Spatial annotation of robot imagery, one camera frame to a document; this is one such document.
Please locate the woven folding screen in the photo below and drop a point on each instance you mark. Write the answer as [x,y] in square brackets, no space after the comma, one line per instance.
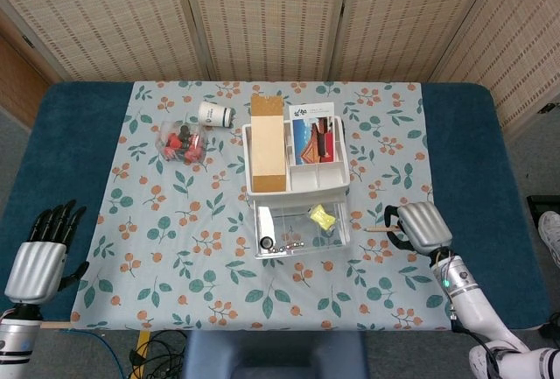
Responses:
[271,16]

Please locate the yellow packet in clear wrap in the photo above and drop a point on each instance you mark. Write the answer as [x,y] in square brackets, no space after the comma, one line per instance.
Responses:
[323,217]

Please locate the picture postcard with building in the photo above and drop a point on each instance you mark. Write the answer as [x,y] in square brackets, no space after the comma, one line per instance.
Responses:
[312,142]

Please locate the white paper cup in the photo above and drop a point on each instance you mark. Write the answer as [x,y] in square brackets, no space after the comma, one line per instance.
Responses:
[212,113]

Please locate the black round lid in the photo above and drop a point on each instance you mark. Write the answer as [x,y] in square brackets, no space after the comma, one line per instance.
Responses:
[266,241]

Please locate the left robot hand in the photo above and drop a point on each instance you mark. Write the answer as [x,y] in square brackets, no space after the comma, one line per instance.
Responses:
[32,269]

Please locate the brown wooden door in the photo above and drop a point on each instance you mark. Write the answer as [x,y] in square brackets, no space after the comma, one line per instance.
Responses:
[17,86]

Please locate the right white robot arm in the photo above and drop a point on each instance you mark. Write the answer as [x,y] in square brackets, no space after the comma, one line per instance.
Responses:
[477,309]

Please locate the clear plastic drawer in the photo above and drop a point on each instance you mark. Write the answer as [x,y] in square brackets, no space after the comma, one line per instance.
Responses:
[306,234]

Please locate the teal table cover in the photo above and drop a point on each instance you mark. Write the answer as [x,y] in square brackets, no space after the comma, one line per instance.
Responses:
[472,177]

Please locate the bag of red objects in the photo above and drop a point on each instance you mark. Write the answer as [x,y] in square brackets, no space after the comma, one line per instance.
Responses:
[199,131]

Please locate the white sneaker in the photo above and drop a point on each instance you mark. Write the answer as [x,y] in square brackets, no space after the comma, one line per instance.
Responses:
[551,234]

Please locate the white card with calligraphy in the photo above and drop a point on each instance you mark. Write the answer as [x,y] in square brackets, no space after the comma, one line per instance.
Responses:
[312,109]

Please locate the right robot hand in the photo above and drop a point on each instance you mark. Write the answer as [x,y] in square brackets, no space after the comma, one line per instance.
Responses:
[424,226]

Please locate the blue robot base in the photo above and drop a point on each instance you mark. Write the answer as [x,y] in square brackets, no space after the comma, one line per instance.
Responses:
[271,353]

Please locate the black floor object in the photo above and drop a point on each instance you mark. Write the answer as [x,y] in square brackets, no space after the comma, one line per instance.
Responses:
[542,204]

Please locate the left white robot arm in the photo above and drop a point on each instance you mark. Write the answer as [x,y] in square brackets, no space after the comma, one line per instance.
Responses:
[17,335]

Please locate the white plastic drawer organizer frame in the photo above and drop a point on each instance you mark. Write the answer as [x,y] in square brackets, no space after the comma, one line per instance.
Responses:
[297,193]

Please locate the thin wooden stick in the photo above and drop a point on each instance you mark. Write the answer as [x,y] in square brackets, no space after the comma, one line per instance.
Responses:
[376,229]

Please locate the floral orange fruit tablecloth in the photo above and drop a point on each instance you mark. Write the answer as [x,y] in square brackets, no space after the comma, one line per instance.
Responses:
[219,265]

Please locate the black metal clip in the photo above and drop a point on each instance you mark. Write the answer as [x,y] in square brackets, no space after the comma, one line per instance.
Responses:
[186,129]

